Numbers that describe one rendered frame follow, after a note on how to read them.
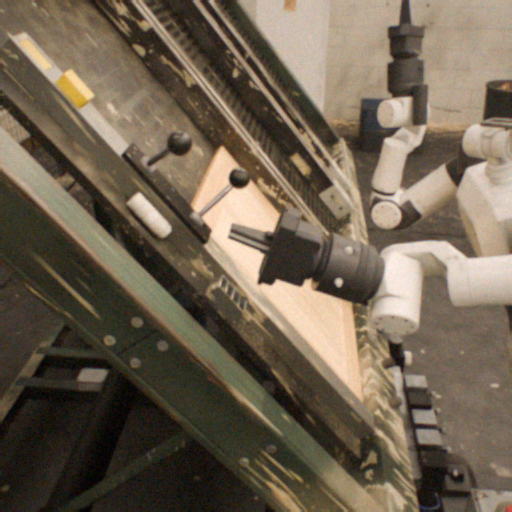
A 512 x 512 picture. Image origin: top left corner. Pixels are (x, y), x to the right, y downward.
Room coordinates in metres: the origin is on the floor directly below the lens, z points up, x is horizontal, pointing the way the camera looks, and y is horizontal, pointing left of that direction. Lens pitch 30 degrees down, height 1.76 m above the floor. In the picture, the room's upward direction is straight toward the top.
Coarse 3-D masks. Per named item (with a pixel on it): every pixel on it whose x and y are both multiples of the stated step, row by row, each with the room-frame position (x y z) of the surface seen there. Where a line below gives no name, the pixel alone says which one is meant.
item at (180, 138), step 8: (176, 136) 0.77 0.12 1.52; (184, 136) 0.77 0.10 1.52; (168, 144) 0.77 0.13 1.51; (176, 144) 0.76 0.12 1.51; (184, 144) 0.76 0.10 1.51; (192, 144) 0.78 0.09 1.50; (160, 152) 0.81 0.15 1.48; (168, 152) 0.79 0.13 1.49; (176, 152) 0.76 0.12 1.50; (184, 152) 0.77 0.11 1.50; (144, 160) 0.83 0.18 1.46; (152, 160) 0.82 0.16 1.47; (160, 160) 0.81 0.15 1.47; (144, 168) 0.83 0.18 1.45; (152, 168) 0.83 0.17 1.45
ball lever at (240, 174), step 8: (240, 168) 0.88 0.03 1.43; (232, 176) 0.86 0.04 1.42; (240, 176) 0.86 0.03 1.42; (248, 176) 0.87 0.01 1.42; (232, 184) 0.86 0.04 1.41; (240, 184) 0.86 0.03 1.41; (248, 184) 0.87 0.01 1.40; (224, 192) 0.86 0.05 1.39; (216, 200) 0.85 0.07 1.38; (208, 208) 0.84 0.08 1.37; (192, 216) 0.82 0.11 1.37; (200, 216) 0.83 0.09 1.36; (200, 224) 0.82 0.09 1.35
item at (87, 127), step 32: (32, 64) 0.83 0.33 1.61; (64, 96) 0.82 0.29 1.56; (64, 128) 0.82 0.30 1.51; (96, 128) 0.82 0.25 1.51; (96, 160) 0.82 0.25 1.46; (128, 192) 0.82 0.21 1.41; (192, 256) 0.81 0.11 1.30; (224, 256) 0.84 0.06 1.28; (256, 288) 0.84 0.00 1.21; (256, 320) 0.80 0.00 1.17; (288, 352) 0.79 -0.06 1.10; (320, 384) 0.79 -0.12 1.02; (352, 416) 0.78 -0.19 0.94
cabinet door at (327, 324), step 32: (224, 160) 1.23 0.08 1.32; (256, 192) 1.26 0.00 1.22; (224, 224) 0.99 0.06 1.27; (256, 224) 1.12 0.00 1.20; (256, 256) 0.99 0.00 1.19; (288, 288) 1.00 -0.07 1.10; (288, 320) 0.89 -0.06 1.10; (320, 320) 1.01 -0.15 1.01; (352, 320) 1.16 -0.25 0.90; (320, 352) 0.89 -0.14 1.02; (352, 352) 1.02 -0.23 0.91; (352, 384) 0.90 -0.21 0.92
